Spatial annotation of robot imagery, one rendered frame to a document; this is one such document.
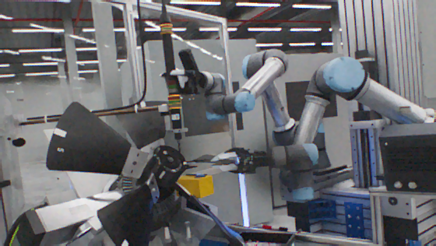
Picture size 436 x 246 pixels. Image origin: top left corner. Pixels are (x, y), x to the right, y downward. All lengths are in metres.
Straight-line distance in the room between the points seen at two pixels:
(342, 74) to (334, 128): 4.44
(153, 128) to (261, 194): 3.19
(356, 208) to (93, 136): 1.15
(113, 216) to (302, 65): 4.69
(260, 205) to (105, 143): 3.41
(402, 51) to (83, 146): 1.43
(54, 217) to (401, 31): 1.61
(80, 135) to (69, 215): 0.23
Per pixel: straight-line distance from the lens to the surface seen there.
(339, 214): 1.84
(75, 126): 1.17
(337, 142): 5.76
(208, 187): 1.72
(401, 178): 1.28
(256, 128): 4.32
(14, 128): 1.47
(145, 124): 1.36
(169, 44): 1.29
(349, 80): 1.30
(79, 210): 1.14
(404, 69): 1.91
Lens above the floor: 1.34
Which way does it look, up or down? 4 degrees down
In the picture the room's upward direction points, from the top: 6 degrees counter-clockwise
